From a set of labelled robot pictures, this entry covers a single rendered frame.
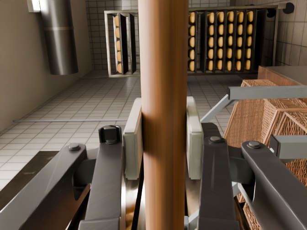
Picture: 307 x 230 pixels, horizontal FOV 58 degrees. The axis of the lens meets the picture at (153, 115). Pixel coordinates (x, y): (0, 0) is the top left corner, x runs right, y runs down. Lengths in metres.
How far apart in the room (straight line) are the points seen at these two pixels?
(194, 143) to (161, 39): 0.06
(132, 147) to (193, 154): 0.03
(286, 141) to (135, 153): 0.53
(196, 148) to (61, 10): 3.17
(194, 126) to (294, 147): 0.52
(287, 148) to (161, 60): 0.53
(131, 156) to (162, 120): 0.03
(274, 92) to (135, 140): 1.00
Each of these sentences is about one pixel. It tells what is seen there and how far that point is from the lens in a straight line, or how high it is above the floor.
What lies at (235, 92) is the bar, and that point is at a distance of 1.09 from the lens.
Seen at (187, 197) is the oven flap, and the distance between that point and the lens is 1.52.
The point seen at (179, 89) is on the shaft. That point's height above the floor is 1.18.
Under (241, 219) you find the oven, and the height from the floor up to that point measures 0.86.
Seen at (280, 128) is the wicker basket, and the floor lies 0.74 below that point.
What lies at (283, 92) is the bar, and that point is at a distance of 1.15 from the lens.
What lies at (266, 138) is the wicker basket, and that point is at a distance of 1.29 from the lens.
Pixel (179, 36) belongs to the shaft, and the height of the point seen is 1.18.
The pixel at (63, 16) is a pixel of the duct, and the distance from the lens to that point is 3.30.
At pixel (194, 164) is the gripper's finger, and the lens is 0.16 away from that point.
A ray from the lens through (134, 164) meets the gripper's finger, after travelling 0.16.
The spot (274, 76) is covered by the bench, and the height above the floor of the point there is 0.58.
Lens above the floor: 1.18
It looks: 3 degrees up
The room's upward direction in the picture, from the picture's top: 91 degrees counter-clockwise
